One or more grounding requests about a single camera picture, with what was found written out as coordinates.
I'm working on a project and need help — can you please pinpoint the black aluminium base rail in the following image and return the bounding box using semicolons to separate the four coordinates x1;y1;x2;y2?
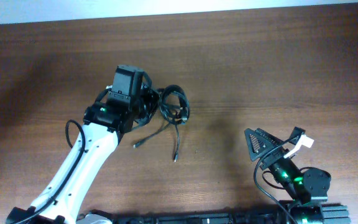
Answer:
79;203;351;224

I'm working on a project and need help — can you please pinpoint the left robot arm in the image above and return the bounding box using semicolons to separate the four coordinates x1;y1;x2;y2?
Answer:
6;65;159;223

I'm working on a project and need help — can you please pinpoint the black USB cable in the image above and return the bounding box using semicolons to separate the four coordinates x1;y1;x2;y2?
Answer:
133;84;191;149

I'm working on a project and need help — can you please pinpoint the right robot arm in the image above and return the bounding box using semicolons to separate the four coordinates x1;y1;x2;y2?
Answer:
244;127;331;223

